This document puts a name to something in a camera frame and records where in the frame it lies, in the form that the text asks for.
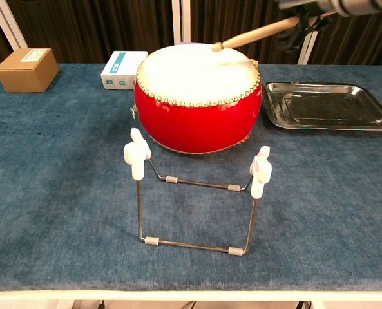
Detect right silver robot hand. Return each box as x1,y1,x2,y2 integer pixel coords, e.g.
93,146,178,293
273,0,335,48

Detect wooden drumstick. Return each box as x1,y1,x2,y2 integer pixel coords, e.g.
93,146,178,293
211,16,300,52

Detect red drum white skin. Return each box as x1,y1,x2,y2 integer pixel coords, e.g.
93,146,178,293
133,44,263,155

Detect stainless steel tray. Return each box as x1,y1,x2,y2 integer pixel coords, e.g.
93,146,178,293
262,81,382,131

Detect white blue carton box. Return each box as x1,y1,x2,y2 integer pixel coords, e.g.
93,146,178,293
100,50,149,91

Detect black pleated curtain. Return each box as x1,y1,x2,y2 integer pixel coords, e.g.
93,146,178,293
0,0,382,65

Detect brown cardboard box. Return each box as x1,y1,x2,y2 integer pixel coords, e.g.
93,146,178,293
0,48,60,93

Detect blue table cloth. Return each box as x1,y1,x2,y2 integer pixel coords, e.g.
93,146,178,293
0,62,382,292

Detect white slanted frame post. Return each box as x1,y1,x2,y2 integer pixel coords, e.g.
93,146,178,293
0,0,28,50
298,0,329,65

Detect white upright frame post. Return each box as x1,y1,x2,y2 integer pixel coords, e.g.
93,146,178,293
172,0,191,45

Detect wire stand white clips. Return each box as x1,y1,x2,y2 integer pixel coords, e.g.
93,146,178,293
123,127,272,258

